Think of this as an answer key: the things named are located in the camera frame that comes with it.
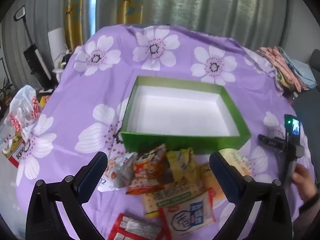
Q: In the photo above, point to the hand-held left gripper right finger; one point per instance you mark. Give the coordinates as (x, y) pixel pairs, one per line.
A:
(226, 180)

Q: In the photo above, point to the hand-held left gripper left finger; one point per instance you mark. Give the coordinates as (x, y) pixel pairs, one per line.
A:
(91, 177)

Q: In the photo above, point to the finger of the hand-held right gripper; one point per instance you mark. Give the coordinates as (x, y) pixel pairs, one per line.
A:
(270, 140)

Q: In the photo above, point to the pale yellow snack packet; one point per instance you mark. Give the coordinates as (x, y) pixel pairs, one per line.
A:
(237, 161)

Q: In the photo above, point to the cracker packet with green label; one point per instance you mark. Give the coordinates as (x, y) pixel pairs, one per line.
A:
(175, 195)

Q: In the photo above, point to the white packet with blue label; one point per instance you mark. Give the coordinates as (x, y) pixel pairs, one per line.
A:
(185, 217)

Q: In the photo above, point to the orange panda snack packet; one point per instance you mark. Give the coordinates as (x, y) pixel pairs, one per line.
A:
(147, 175)

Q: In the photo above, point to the red snack packet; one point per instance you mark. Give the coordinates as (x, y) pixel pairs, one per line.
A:
(130, 227)

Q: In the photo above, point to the green cardboard box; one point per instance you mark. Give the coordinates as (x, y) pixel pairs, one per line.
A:
(175, 142)

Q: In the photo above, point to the person's right hand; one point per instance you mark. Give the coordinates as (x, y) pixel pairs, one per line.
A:
(303, 182)

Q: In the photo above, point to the white silver peanut packet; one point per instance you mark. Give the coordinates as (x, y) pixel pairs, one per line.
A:
(117, 172)

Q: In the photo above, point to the grey sofa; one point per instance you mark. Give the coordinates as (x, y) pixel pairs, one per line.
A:
(306, 105)

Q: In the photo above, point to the light blue folded cloth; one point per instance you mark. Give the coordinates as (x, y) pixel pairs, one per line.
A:
(303, 70)

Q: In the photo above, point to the pink patterned folded cloths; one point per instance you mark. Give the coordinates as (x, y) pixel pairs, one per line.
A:
(280, 65)

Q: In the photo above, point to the purple floral tablecloth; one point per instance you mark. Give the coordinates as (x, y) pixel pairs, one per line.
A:
(100, 100)

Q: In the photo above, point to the red and white carton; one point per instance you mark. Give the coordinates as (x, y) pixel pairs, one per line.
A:
(15, 152)

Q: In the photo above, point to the white plastic bag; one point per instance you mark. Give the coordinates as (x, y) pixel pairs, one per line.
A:
(22, 105)

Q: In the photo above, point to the potted plant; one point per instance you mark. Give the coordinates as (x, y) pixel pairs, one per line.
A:
(5, 90)

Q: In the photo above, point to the upright vacuum cleaner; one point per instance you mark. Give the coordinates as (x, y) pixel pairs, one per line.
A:
(35, 57)

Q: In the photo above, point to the white board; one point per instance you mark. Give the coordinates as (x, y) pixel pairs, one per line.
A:
(56, 42)

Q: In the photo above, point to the grey green curtain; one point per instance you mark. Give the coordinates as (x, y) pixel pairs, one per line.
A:
(200, 5)

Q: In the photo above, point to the yellow patterned curtain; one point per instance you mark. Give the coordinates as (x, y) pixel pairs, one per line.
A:
(130, 2)
(72, 10)

